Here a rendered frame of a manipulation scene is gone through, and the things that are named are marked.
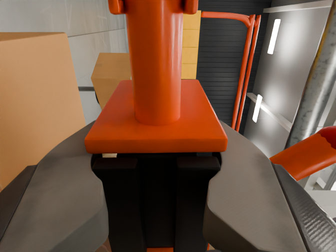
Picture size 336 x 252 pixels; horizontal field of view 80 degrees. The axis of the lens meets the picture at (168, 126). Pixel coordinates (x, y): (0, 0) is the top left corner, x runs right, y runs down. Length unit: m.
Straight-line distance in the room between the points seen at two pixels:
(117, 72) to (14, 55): 1.72
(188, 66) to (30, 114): 7.39
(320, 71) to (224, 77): 6.27
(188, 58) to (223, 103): 5.03
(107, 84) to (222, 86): 9.93
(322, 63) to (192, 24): 3.90
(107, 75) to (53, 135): 1.66
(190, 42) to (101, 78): 5.81
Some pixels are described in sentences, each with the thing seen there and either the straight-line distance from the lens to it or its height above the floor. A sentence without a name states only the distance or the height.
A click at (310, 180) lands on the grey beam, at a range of 3.23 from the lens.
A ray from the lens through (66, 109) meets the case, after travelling 0.30.
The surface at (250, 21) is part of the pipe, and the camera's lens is 8.22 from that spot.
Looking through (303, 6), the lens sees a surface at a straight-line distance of 8.95.
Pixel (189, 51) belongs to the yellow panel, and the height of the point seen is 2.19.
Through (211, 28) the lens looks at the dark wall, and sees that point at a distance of 10.89.
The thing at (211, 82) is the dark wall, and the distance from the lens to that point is 11.27.
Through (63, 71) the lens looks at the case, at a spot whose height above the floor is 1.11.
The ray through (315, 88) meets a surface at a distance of 5.95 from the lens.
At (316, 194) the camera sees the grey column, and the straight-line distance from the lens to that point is 2.14.
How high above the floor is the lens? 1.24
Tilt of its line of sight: 2 degrees up
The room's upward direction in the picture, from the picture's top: 90 degrees clockwise
